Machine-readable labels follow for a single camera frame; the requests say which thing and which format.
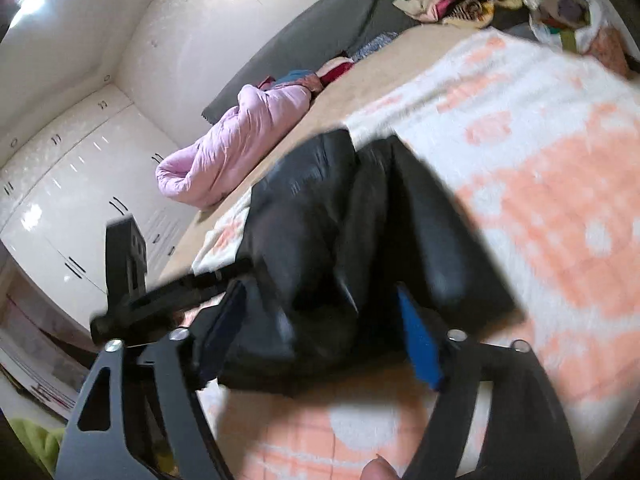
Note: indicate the black leather jacket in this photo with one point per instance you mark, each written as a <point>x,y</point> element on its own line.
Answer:
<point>325,220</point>

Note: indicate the beige bed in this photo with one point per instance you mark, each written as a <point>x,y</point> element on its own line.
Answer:
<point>360,85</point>

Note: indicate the white orange printed blanket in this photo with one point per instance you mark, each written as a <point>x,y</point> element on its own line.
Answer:
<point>550,160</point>

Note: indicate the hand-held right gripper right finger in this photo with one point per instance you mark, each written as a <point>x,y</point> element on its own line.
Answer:
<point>420,350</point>

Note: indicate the patterned door curtain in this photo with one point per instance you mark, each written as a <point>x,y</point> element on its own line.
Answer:
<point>30,355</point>

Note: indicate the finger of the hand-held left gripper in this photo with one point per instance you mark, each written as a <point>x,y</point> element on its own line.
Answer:
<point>210,280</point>

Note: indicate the pink quilt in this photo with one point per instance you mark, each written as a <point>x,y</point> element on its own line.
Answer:
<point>235,135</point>

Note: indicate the person's left forearm green sleeve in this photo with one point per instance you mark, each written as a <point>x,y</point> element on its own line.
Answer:
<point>32,442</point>

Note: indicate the white wardrobe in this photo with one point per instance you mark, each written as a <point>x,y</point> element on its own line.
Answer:
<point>75,200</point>

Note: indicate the grey headboard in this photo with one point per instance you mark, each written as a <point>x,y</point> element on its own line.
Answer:
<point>310,40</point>

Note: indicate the red cloth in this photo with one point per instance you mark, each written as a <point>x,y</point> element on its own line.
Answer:
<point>337,67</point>

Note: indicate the person's right hand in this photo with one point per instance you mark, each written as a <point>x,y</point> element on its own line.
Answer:
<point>378,470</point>

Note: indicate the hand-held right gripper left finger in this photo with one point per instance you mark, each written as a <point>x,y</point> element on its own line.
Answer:
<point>227,325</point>

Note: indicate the blue white patterned cloth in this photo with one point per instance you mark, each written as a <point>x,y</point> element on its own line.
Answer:
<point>375,45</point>

